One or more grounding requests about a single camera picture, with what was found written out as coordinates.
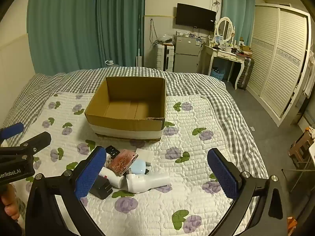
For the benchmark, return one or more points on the black power adapter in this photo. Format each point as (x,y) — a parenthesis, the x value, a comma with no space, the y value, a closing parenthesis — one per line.
(101,189)

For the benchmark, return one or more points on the white box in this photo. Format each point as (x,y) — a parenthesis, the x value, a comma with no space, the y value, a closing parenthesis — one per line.
(146,155)

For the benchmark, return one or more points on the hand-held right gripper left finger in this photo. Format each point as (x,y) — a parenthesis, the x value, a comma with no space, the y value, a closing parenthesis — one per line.
(91,174)

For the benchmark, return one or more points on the teal curtain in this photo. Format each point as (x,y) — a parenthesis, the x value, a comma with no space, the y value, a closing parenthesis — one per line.
(120,24)
(236,9)
(61,29)

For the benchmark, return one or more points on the wooden stool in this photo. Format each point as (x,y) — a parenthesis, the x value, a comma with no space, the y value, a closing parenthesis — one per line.
(299,147)

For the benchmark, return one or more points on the white louvred wardrobe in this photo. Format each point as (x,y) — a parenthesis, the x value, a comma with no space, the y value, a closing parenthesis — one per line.
(275,61)

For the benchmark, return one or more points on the blue plastic basket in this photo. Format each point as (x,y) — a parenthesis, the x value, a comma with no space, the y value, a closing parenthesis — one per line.
(217,73)

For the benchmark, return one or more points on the black remote control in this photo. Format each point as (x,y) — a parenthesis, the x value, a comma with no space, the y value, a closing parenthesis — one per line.
(112,151)

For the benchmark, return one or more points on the grey fridge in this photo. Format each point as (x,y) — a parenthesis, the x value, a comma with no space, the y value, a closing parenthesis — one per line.
(185,54)

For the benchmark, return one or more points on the white bottle red label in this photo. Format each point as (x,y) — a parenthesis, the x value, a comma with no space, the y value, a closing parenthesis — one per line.
(114,180)

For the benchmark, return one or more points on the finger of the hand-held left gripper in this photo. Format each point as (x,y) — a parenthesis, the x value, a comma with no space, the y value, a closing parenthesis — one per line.
(37,141)
(12,129)

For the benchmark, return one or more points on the brown cardboard box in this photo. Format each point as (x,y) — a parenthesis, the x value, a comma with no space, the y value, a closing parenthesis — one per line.
(123,127)

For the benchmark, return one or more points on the white oval vanity mirror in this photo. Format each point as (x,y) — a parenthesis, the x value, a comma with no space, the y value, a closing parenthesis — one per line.
(224,28)

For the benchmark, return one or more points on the dark suitcase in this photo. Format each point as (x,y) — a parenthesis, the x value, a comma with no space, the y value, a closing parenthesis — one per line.
(246,72)

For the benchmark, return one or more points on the light blue oval bottle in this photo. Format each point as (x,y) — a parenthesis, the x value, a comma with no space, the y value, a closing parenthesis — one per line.
(137,167)

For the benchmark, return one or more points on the white plastic bottle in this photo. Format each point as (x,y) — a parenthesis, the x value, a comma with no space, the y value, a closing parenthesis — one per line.
(147,182)

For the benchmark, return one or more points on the white floral quilt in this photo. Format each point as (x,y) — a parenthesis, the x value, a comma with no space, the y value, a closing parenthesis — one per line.
(172,201)

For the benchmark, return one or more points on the grey checked bedsheet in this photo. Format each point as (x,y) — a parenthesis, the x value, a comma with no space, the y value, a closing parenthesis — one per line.
(196,83)

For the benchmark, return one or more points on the person's left hand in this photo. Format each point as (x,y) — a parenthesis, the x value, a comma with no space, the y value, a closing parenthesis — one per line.
(9,210)

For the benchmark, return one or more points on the white dressing table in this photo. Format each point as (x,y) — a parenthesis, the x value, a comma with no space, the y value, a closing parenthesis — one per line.
(221,54)

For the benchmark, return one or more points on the black wall television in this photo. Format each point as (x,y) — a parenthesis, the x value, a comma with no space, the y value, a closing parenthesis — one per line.
(195,17)

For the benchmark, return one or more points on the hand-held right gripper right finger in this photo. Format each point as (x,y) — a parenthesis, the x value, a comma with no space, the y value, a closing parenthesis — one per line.
(222,174)

